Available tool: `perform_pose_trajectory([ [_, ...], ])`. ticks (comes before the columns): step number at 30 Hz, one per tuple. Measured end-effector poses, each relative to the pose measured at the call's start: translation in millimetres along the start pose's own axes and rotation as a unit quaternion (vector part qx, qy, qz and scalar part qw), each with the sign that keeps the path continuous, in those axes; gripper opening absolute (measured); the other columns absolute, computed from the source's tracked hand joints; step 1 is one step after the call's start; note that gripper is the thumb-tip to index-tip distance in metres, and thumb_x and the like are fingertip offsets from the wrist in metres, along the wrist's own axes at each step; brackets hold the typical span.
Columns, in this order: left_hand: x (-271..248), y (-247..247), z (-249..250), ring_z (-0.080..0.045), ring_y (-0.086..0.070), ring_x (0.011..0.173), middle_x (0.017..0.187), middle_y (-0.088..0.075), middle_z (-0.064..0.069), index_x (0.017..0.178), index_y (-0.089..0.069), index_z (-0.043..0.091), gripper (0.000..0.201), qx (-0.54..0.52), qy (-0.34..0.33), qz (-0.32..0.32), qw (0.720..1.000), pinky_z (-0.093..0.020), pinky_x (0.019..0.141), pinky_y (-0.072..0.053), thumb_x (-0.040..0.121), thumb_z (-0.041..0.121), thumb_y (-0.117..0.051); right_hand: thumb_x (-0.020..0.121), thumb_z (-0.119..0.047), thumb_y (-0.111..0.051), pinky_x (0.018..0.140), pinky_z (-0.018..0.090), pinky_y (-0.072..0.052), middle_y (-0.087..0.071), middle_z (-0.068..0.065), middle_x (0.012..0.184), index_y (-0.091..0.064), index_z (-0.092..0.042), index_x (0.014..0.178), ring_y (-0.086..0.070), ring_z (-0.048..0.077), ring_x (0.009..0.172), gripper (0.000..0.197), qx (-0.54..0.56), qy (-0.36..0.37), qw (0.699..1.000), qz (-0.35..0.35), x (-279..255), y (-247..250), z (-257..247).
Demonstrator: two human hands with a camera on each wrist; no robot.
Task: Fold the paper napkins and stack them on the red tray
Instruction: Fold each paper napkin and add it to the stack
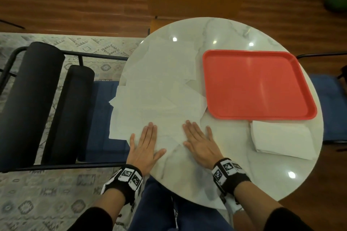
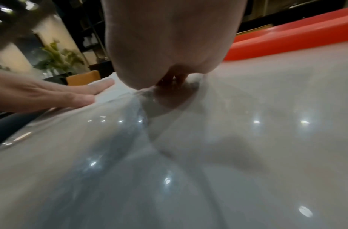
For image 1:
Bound stack of white napkins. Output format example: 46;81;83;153
250;120;317;158

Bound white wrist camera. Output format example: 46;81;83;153
117;198;141;226
219;193;244;214

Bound pile of white paper napkins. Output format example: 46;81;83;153
108;37;208;142

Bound blue chair with black bolsters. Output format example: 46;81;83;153
296;52;347;153
0;41;130;173

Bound red plastic tray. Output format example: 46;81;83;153
202;49;318;121

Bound person's left forearm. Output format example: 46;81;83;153
68;189;127;231

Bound person's left hand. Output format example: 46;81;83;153
126;122;167;177

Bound person's right hand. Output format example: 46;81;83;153
182;120;224;170

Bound person's right forearm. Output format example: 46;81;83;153
233;182;315;231

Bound person's legs in blue jeans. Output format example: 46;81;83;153
127;175;234;231

